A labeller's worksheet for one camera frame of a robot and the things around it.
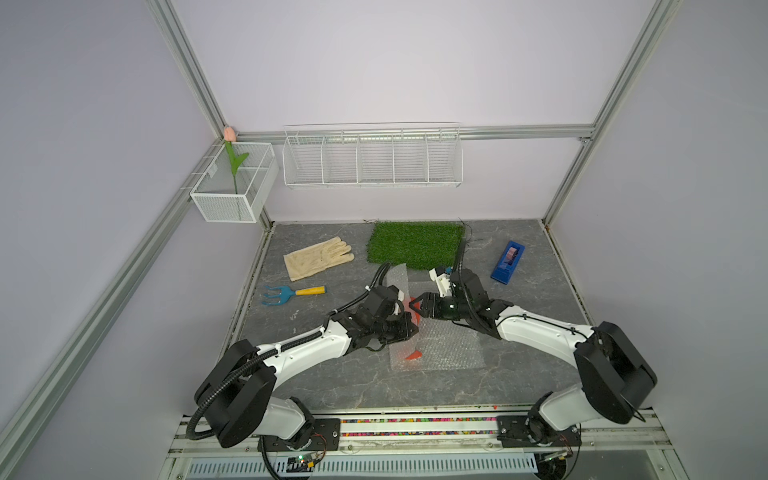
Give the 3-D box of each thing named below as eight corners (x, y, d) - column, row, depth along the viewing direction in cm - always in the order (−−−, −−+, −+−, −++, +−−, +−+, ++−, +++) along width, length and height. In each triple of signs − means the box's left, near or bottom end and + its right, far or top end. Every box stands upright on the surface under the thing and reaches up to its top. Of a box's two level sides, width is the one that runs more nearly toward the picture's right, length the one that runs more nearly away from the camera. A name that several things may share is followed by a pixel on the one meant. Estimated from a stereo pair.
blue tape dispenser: (488, 278, 106) (493, 266, 101) (500, 251, 114) (506, 238, 108) (508, 287, 104) (515, 275, 98) (519, 259, 112) (526, 246, 106)
